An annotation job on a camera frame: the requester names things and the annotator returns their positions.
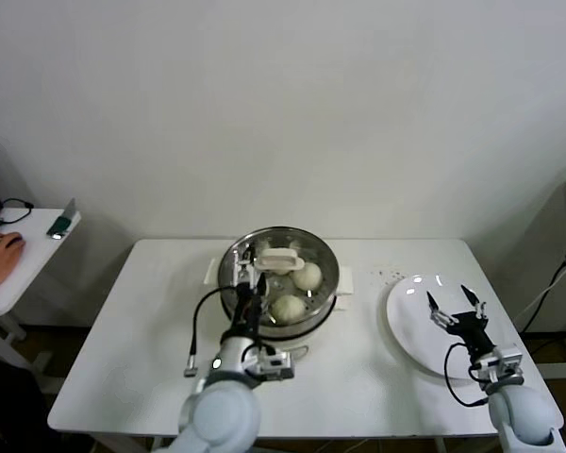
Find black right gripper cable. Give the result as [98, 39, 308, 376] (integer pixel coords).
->
[442, 342, 490, 407]

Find person's bare hand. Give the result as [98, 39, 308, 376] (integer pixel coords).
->
[0, 231, 27, 296]

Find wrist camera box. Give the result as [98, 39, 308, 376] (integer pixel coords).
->
[474, 344, 524, 383]
[257, 351, 296, 382]

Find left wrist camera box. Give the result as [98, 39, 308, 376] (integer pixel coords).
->
[257, 351, 296, 382]

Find white round plate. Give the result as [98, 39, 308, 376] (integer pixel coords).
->
[385, 275, 506, 381]

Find black and white wall cable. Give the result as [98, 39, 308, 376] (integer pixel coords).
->
[518, 235, 566, 334]

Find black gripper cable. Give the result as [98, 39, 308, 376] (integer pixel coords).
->
[442, 342, 490, 407]
[183, 287, 240, 378]

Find stainless steel steamer basket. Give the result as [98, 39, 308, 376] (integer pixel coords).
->
[202, 226, 358, 339]

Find white floor frame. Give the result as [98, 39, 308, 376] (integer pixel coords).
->
[518, 329, 566, 381]

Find white side table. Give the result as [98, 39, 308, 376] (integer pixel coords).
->
[0, 207, 82, 407]

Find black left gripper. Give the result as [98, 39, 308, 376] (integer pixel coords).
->
[230, 244, 270, 339]

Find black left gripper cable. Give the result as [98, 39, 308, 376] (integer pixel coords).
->
[183, 287, 240, 378]

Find black cable on side table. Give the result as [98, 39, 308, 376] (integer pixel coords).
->
[0, 196, 34, 226]

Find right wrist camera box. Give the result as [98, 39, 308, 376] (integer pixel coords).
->
[474, 344, 524, 383]

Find green and white flat box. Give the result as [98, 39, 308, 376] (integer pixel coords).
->
[45, 197, 79, 241]

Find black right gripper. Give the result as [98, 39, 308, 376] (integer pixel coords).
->
[426, 284, 494, 353]

